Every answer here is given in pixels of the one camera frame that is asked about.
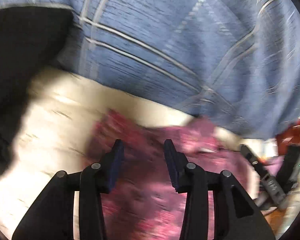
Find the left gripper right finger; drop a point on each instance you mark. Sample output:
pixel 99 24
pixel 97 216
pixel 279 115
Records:
pixel 236 216

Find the purple floral cloth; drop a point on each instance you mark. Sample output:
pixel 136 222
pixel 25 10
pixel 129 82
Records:
pixel 143 203

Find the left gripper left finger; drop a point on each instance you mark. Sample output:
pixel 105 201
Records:
pixel 51 215

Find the black and red garment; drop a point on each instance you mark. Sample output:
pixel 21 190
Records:
pixel 30 38

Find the dark red plastic bag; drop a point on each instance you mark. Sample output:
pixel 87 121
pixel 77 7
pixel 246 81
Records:
pixel 288 137

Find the cream leaf-print duvet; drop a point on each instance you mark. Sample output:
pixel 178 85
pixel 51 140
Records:
pixel 55 133

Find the blue plaid quilt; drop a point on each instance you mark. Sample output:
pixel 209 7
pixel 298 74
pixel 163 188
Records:
pixel 235 61

